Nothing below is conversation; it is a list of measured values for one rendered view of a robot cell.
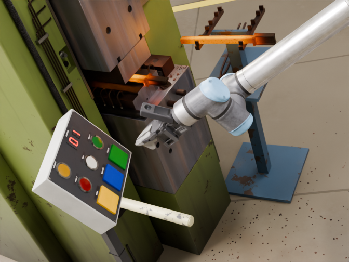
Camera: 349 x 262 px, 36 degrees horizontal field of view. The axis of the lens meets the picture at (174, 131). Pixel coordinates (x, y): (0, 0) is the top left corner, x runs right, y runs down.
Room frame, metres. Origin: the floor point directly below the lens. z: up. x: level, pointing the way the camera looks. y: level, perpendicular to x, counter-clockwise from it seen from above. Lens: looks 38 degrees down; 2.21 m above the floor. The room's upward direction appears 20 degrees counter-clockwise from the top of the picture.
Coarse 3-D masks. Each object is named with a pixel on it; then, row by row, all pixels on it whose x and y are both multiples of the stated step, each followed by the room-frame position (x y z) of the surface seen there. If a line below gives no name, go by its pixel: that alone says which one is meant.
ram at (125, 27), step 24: (48, 0) 1.90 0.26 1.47; (72, 0) 1.82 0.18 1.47; (96, 0) 1.85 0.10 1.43; (120, 0) 1.94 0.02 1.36; (72, 24) 1.86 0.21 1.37; (96, 24) 1.82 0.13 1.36; (120, 24) 1.90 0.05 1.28; (144, 24) 2.00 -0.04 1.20; (72, 48) 1.90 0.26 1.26; (96, 48) 1.81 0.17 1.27; (120, 48) 1.87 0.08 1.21
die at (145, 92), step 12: (144, 72) 1.99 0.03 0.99; (156, 72) 1.98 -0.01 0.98; (96, 84) 2.04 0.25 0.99; (108, 84) 2.01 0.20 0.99; (120, 84) 1.97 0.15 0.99; (132, 84) 1.94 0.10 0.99; (144, 84) 1.91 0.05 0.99; (96, 96) 1.97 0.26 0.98; (120, 96) 1.90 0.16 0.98; (132, 96) 1.87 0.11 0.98; (144, 96) 1.89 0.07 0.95; (132, 108) 1.84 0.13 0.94
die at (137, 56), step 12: (132, 48) 1.92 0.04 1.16; (144, 48) 1.96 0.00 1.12; (120, 60) 1.86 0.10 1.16; (132, 60) 1.90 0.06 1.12; (144, 60) 1.94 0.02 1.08; (84, 72) 1.97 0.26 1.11; (96, 72) 1.92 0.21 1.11; (108, 72) 1.88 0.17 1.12; (120, 72) 1.84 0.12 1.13; (132, 72) 1.88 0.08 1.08
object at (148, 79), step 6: (132, 78) 1.96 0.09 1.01; (138, 78) 1.94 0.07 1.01; (144, 78) 1.91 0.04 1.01; (150, 78) 1.90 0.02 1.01; (156, 78) 1.88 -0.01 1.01; (162, 78) 1.87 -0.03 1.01; (168, 78) 1.86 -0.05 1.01; (150, 84) 1.90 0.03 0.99; (156, 84) 1.88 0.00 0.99; (162, 84) 1.86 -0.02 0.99; (168, 84) 1.85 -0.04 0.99
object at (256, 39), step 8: (184, 40) 2.16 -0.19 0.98; (192, 40) 2.14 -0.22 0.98; (200, 40) 2.11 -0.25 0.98; (208, 40) 2.09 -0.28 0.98; (216, 40) 2.07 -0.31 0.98; (224, 40) 2.04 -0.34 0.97; (232, 40) 2.02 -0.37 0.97; (240, 40) 2.00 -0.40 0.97; (248, 40) 1.98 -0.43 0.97; (256, 40) 1.96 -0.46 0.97; (264, 40) 1.94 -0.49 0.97; (272, 40) 1.92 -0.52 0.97
